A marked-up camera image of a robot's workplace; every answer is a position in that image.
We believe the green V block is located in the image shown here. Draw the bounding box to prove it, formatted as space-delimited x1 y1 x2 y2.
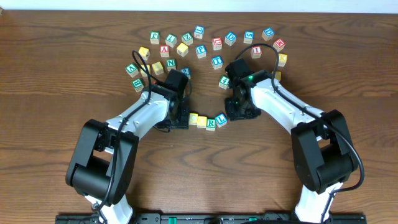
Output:
125 63 139 78

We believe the blue d block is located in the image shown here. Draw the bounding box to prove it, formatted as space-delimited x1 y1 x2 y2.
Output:
262 27 275 41
224 32 237 46

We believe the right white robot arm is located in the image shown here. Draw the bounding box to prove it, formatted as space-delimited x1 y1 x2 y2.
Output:
224 58 364 223

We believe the yellow block near left gripper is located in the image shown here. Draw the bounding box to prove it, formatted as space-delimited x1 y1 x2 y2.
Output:
138 47 150 60

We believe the green 4 block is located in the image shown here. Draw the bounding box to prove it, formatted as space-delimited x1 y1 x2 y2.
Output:
218 75 229 90

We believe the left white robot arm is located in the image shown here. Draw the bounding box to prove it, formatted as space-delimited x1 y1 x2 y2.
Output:
55 69 189 223

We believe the green Z block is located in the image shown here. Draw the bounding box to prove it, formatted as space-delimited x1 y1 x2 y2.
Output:
182 32 193 45

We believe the red A block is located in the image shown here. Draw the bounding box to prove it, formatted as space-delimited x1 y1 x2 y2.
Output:
159 45 170 58

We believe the blue 2 block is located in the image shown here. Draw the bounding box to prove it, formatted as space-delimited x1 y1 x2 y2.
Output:
180 67 192 79

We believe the green P block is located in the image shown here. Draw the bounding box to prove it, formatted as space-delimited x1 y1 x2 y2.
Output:
150 31 160 44

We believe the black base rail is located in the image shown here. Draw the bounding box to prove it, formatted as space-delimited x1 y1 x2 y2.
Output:
55 212 367 224

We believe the red M block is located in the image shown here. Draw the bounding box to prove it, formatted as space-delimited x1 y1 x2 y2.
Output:
273 39 286 52

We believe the yellow C block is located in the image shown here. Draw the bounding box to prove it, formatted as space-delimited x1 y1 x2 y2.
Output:
189 113 198 126

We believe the green B block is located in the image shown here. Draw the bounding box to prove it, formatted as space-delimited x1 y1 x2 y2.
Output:
132 78 145 92

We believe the yellow G block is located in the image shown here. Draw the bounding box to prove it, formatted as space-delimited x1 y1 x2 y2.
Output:
274 71 282 81

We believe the yellow block upper middle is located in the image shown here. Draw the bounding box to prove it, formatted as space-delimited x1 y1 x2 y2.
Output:
177 43 189 57

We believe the yellow S block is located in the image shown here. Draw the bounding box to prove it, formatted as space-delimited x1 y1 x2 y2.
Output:
152 61 164 75

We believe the green N block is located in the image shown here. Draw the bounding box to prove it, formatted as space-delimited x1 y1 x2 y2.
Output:
166 58 177 71

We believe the yellow K block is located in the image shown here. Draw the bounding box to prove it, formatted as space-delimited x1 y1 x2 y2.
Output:
278 54 288 67

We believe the red I block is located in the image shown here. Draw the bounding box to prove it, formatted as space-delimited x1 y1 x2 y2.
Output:
251 46 262 59

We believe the blue 5 block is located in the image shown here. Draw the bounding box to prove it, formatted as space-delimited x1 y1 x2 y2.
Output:
243 30 254 44

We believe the red C block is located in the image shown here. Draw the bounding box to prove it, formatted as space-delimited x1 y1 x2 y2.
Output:
212 37 223 50

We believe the yellow o block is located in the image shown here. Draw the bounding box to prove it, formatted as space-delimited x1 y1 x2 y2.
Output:
140 65 151 77
197 116 207 128

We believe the blue top block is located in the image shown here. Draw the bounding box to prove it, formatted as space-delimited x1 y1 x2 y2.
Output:
194 26 205 39

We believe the blue D block right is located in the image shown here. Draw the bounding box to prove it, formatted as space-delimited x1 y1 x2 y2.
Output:
262 27 275 41

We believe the green R block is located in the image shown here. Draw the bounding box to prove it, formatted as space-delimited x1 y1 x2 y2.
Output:
206 118 216 131

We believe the blue T block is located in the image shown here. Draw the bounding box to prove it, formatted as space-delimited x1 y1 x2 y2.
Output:
211 56 223 70

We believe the blue F block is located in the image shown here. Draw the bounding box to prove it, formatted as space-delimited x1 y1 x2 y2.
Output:
195 45 207 58

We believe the blue L block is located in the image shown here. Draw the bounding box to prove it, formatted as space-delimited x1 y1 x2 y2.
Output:
215 113 228 128

